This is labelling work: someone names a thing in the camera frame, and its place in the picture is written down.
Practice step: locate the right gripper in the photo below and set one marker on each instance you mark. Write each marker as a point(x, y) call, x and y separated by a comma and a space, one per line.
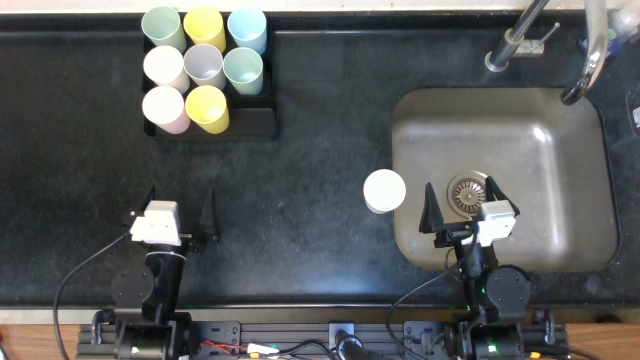
point(457, 234)

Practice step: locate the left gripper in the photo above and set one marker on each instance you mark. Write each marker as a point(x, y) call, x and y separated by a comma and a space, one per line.
point(186, 239)

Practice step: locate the pink cup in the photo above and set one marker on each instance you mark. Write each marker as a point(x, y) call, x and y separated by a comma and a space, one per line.
point(164, 107)

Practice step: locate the yellow cup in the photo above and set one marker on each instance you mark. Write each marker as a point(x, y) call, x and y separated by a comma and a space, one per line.
point(206, 107)
point(204, 27)

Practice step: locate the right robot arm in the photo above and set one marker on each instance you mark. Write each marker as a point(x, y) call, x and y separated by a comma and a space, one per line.
point(507, 290)

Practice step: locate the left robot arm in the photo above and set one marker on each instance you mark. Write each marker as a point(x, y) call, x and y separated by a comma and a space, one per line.
point(162, 280)

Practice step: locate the white cup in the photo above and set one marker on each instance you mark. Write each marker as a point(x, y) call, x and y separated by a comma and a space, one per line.
point(164, 66)
point(384, 191)

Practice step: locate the steel sink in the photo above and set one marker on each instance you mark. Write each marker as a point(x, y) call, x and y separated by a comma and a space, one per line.
point(550, 200)

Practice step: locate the black tray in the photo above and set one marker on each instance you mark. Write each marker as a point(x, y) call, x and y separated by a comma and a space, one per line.
point(252, 122)
point(268, 75)

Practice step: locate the grey cup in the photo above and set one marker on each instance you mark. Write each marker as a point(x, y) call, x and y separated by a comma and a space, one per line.
point(204, 65)

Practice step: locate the steel tap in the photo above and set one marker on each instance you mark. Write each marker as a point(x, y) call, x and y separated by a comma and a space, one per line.
point(500, 55)

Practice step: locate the green cup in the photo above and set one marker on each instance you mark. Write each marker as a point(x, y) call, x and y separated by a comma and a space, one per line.
point(243, 72)
point(162, 27)

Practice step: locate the blue cup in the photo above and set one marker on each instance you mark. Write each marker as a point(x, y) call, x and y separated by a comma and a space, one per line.
point(247, 27)

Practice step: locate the blue soap bottle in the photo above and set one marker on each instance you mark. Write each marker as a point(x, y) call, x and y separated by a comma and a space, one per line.
point(626, 22)

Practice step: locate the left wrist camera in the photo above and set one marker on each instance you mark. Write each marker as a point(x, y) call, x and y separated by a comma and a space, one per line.
point(156, 222)

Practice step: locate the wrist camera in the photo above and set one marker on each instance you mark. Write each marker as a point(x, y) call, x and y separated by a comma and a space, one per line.
point(156, 222)
point(496, 222)

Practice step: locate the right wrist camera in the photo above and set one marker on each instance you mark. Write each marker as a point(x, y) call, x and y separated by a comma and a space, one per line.
point(496, 222)

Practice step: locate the mounting rail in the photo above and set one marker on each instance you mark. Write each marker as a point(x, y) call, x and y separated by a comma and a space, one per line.
point(300, 335)

